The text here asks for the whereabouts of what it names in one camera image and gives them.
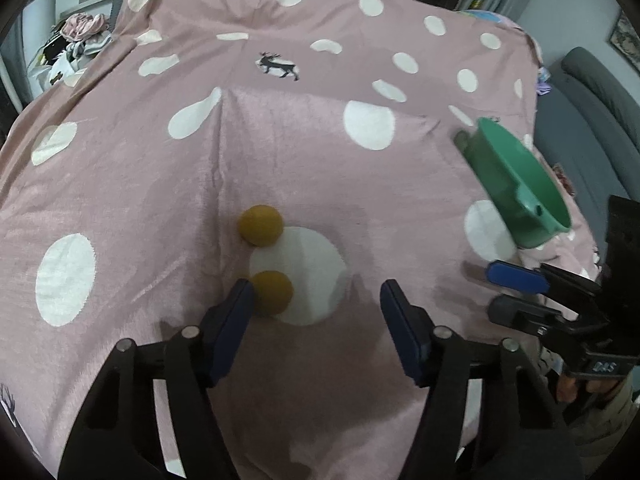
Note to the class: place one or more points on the pink polka-dot blanket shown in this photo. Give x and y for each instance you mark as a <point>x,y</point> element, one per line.
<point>150,160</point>

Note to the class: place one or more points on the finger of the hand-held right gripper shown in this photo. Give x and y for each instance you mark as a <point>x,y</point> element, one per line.
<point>515,276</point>
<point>520,316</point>

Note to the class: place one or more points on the red patterned cloth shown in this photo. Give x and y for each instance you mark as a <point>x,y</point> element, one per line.
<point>564,177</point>

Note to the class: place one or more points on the purple cloth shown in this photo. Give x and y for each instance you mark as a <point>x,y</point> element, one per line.
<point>545,81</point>

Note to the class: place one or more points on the green plastic basin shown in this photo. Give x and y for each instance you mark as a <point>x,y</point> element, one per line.
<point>515,185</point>

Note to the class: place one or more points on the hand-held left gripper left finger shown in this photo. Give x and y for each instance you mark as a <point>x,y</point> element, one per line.
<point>232,330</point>

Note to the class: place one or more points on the person's right hand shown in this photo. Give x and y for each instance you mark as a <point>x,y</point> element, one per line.
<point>595,387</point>

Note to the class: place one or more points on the person's right forearm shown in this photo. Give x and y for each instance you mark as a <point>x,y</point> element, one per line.
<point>600,430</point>

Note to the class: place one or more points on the colourful blue cloth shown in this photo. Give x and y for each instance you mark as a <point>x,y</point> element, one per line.
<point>487,15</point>

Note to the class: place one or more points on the grey sofa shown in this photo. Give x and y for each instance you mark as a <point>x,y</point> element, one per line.
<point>590,125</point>

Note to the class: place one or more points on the small brown kiwi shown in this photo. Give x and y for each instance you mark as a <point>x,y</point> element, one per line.
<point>271,292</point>

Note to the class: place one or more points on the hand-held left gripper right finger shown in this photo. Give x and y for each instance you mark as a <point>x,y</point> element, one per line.
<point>402,330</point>

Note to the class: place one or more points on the tan round fruit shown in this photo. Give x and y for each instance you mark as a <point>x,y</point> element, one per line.
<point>260,225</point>

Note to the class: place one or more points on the pile of clothes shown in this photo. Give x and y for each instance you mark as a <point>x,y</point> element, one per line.
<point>80,40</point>

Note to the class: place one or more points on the framed wall picture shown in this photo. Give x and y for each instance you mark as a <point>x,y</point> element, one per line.
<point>627,40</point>

